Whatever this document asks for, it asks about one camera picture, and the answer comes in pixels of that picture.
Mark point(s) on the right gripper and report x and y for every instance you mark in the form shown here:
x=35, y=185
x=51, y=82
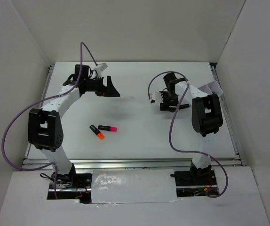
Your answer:
x=164, y=105

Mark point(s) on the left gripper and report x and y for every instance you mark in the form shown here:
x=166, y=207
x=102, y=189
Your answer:
x=109, y=91

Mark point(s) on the yellow highlighter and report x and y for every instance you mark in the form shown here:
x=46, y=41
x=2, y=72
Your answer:
x=182, y=106

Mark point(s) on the pink highlighter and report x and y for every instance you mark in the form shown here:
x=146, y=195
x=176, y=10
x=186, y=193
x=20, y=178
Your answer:
x=107, y=128

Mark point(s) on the orange highlighter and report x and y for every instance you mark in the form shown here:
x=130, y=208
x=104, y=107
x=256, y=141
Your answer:
x=97, y=132

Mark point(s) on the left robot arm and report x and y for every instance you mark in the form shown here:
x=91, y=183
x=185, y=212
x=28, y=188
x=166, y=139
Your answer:
x=45, y=130

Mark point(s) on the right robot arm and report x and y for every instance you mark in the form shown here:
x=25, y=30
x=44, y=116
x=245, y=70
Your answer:
x=206, y=119

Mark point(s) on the white divided container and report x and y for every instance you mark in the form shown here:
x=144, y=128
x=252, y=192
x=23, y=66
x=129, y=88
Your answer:
x=212, y=88

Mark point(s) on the white cover plate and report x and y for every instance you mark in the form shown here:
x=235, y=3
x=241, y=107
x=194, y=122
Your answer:
x=133, y=186

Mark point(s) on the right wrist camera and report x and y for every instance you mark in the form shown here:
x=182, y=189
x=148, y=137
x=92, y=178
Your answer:
x=155, y=97

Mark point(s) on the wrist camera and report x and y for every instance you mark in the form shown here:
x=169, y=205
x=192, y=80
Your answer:
x=155, y=97
x=99, y=69

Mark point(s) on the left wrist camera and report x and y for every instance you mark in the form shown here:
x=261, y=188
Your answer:
x=99, y=69

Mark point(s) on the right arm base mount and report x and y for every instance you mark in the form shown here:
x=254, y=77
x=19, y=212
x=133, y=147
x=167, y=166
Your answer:
x=189, y=186

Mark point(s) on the aluminium frame rail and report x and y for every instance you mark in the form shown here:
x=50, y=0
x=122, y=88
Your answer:
x=129, y=163

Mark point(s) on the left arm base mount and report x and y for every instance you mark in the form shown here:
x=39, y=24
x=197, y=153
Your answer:
x=79, y=190

